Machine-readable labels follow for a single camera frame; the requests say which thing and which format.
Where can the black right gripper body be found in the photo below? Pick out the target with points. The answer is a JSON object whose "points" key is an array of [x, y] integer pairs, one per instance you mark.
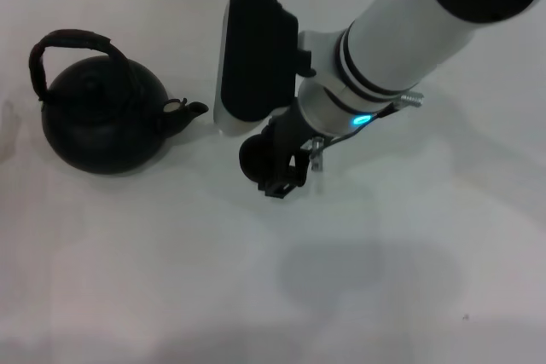
{"points": [[288, 129]]}

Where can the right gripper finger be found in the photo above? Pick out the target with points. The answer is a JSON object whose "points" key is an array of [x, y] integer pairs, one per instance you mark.
{"points": [[277, 188], [300, 168]]}

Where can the small dark teacup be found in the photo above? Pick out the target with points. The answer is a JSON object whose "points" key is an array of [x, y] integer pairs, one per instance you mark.
{"points": [[253, 159]]}

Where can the black round teapot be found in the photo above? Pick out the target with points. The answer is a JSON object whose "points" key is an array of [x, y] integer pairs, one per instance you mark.
{"points": [[102, 134]]}

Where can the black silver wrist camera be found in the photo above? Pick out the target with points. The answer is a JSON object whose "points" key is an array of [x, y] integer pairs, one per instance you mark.
{"points": [[256, 53]]}

